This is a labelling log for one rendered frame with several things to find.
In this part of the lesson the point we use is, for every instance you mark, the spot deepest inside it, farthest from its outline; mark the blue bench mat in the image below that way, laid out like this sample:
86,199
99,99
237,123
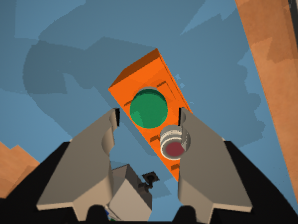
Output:
59,57

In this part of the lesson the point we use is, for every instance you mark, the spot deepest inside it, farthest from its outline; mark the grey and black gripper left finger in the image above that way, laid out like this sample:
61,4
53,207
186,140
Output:
76,175

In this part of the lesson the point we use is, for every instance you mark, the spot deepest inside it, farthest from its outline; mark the beige key housing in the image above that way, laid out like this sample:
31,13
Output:
129,201

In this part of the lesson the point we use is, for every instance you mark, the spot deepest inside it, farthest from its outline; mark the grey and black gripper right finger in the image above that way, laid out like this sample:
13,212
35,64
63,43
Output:
222,184

